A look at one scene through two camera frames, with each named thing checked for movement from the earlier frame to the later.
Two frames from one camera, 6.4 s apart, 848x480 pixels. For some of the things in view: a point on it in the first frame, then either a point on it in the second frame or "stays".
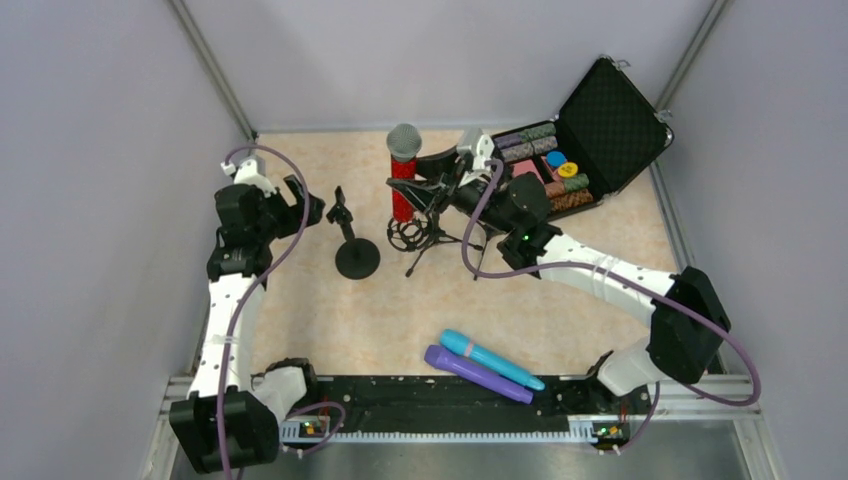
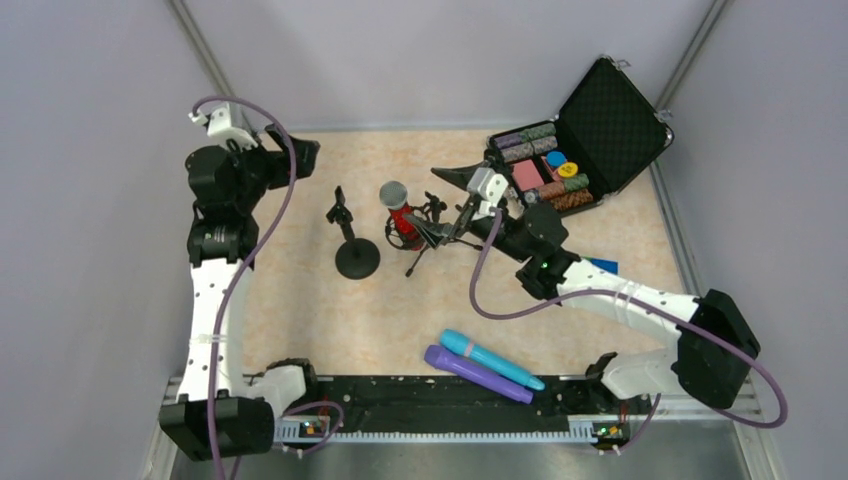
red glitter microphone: (403, 142) → (393, 195)
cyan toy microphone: (456, 341) stays
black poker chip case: (611, 130) stays
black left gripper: (291, 201) → (285, 154)
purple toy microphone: (477, 374) stays
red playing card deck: (525, 167) stays
